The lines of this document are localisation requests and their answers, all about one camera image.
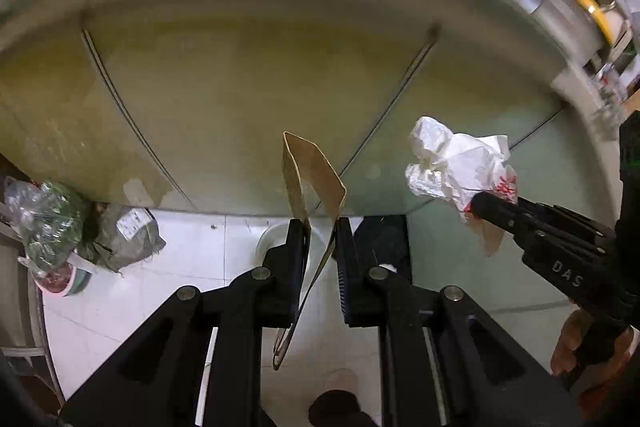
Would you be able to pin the person's foot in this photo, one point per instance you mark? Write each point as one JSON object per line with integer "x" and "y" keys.
{"x": 338, "y": 408}

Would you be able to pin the yellow black pot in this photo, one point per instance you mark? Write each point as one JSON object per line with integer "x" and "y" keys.
{"x": 592, "y": 7}

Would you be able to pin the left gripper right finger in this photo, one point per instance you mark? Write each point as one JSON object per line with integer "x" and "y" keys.
{"x": 443, "y": 361}

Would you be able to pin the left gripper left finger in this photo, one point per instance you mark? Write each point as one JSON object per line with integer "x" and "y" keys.
{"x": 196, "y": 359}

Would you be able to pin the green plastic bag on floor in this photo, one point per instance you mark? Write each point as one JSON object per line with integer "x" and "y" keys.
{"x": 49, "y": 218}

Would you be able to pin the person's right hand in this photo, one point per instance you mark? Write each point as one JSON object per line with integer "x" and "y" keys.
{"x": 604, "y": 363}

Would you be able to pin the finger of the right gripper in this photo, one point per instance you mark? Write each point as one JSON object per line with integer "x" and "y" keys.
{"x": 509, "y": 216}

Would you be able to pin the brown cardboard piece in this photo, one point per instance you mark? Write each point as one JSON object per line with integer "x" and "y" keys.
{"x": 315, "y": 191}

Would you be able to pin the white trash bowl on floor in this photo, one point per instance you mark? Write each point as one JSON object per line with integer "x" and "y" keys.
{"x": 270, "y": 244}

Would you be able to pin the dark cloth on floor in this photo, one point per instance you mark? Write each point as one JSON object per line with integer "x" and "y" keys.
{"x": 386, "y": 240}

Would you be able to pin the white red plastic bag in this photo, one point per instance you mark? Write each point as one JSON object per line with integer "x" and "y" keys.
{"x": 454, "y": 167}

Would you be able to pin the grey bag on floor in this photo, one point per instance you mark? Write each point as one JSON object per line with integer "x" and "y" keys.
{"x": 117, "y": 236}

